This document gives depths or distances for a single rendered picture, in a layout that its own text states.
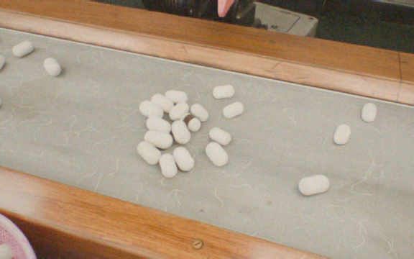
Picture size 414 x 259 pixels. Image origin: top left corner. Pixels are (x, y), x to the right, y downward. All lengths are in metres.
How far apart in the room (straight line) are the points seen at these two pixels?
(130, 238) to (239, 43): 0.39
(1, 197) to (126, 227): 0.14
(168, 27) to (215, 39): 0.09
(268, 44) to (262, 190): 0.29
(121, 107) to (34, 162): 0.14
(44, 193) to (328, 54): 0.47
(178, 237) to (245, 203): 0.10
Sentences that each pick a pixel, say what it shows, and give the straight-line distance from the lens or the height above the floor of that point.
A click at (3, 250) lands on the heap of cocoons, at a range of 0.46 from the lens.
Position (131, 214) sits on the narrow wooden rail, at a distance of 0.42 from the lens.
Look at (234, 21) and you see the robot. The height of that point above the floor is 0.58.
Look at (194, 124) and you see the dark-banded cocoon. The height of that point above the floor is 0.76.
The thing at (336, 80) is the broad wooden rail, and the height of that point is 0.75.
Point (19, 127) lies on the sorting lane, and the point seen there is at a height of 0.74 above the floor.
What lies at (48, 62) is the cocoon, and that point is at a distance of 0.67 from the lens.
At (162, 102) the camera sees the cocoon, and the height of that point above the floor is 0.76.
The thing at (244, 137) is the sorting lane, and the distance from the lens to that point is 0.52.
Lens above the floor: 1.10
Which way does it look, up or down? 43 degrees down
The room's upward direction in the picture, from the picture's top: 1 degrees clockwise
